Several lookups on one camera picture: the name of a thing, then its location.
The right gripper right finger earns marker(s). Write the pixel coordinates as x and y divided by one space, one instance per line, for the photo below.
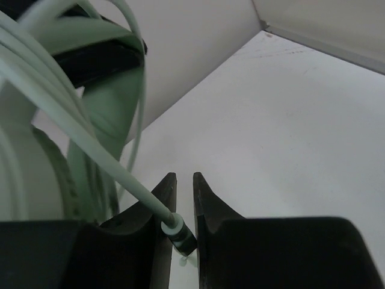
280 252

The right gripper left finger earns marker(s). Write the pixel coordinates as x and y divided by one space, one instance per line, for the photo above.
126 251

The mint green headphones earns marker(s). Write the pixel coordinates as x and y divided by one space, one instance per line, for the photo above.
72 84

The left aluminium rail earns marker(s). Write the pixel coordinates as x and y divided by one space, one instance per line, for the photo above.
344 54

